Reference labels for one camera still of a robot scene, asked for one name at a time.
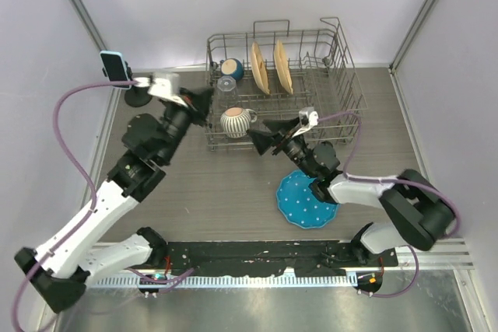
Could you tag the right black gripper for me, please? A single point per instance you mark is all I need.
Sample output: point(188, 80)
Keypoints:
point(282, 132)

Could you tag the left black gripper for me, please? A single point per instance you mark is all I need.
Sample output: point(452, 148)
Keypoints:
point(199, 103)

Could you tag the grey wire dish rack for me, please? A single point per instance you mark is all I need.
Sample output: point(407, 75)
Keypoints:
point(322, 71)

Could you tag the black phone stand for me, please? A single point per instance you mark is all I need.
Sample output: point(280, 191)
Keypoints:
point(136, 96)

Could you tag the phone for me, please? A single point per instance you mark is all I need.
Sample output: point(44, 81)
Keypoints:
point(115, 68)

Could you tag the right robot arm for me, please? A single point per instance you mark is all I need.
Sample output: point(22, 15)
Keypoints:
point(419, 215)

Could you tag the clear glass cup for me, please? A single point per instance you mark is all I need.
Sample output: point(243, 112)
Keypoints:
point(227, 94)

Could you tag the striped ceramic mug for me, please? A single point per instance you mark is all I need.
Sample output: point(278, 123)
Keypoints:
point(236, 121)

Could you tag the blue ceramic bowl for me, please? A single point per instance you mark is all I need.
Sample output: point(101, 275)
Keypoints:
point(232, 67)

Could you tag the right beige plate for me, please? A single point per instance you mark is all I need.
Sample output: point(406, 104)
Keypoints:
point(282, 67)

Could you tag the beige plate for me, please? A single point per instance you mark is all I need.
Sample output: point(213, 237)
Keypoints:
point(258, 69)
point(282, 67)

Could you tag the left beige plate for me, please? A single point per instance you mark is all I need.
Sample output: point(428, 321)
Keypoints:
point(258, 69)

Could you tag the blue polka dot plate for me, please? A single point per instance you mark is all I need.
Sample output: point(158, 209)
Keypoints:
point(299, 206)

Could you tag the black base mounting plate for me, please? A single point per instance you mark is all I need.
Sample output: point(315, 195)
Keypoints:
point(262, 259)

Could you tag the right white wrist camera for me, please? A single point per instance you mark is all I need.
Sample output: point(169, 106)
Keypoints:
point(308, 119)

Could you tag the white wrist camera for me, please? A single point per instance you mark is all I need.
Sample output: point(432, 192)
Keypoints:
point(165, 86)
point(308, 119)

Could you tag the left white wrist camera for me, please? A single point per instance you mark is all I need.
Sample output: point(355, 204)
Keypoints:
point(165, 86)

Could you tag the white slotted cable duct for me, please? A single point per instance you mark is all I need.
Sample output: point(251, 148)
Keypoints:
point(287, 280)

